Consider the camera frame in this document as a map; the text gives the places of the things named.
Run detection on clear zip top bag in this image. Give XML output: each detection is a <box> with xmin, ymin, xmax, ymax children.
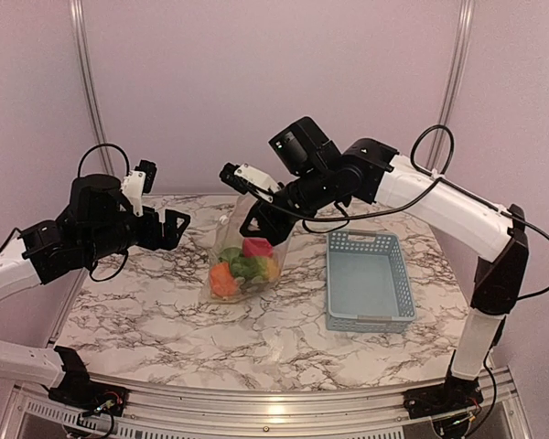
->
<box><xmin>200</xmin><ymin>195</ymin><xmax>290</xmax><ymax>304</ymax></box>

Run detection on green toy bell pepper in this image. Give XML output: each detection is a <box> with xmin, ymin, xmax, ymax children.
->
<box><xmin>229</xmin><ymin>256</ymin><xmax>262</xmax><ymax>280</ymax></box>

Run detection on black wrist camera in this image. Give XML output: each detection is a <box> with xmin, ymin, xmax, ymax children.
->
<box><xmin>68</xmin><ymin>159</ymin><xmax>159</xmax><ymax>230</ymax></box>
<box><xmin>218</xmin><ymin>116</ymin><xmax>342</xmax><ymax>202</ymax></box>

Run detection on green orange toy cucumber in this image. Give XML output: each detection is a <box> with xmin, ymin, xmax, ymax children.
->
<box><xmin>252</xmin><ymin>256</ymin><xmax>281</xmax><ymax>282</ymax></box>

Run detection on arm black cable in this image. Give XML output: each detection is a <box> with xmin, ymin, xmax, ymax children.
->
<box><xmin>301</xmin><ymin>124</ymin><xmax>549</xmax><ymax>301</ymax></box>
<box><xmin>76</xmin><ymin>144</ymin><xmax>132</xmax><ymax>281</ymax></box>

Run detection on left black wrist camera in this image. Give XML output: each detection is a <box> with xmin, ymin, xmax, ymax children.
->
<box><xmin>68</xmin><ymin>159</ymin><xmax>159</xmax><ymax>230</ymax></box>

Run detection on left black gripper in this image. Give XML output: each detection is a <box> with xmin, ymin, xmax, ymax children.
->
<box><xmin>84</xmin><ymin>206</ymin><xmax>190</xmax><ymax>263</ymax></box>

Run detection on front aluminium rail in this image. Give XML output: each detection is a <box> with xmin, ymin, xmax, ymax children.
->
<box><xmin>0</xmin><ymin>367</ymin><xmax>534</xmax><ymax>438</ymax></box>

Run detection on green toy cabbage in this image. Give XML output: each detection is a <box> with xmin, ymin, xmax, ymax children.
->
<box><xmin>218</xmin><ymin>247</ymin><xmax>243</xmax><ymax>263</ymax></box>

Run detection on red toy apple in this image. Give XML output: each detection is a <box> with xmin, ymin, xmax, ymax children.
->
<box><xmin>242</xmin><ymin>238</ymin><xmax>274</xmax><ymax>258</ymax></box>

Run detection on aluminium frame post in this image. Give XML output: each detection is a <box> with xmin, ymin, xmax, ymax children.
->
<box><xmin>427</xmin><ymin>0</ymin><xmax>477</xmax><ymax>170</ymax></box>
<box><xmin>68</xmin><ymin>0</ymin><xmax>120</xmax><ymax>177</ymax></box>

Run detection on grey plastic basket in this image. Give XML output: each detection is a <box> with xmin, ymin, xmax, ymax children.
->
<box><xmin>325</xmin><ymin>230</ymin><xmax>416</xmax><ymax>334</ymax></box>

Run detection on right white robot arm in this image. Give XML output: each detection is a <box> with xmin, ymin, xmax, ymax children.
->
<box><xmin>222</xmin><ymin>133</ymin><xmax>529</xmax><ymax>419</ymax></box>

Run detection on left aluminium frame post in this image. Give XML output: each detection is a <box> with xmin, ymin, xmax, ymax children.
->
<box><xmin>68</xmin><ymin>0</ymin><xmax>120</xmax><ymax>177</ymax></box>

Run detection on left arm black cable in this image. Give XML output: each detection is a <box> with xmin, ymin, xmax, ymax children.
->
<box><xmin>76</xmin><ymin>144</ymin><xmax>132</xmax><ymax>281</ymax></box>

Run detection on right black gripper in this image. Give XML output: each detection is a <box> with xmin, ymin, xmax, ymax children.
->
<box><xmin>239</xmin><ymin>165</ymin><xmax>336</xmax><ymax>246</ymax></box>

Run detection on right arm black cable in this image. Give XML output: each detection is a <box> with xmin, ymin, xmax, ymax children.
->
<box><xmin>301</xmin><ymin>124</ymin><xmax>549</xmax><ymax>301</ymax></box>

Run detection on right aluminium frame post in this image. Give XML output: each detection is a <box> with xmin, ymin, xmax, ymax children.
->
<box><xmin>427</xmin><ymin>0</ymin><xmax>477</xmax><ymax>170</ymax></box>

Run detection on orange toy orange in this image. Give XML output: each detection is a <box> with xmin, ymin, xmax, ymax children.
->
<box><xmin>209</xmin><ymin>262</ymin><xmax>238</xmax><ymax>297</ymax></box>

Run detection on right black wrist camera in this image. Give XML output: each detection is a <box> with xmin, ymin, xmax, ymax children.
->
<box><xmin>218</xmin><ymin>116</ymin><xmax>342</xmax><ymax>202</ymax></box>

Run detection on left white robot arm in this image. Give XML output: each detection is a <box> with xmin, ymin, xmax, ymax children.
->
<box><xmin>0</xmin><ymin>208</ymin><xmax>190</xmax><ymax>410</ymax></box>

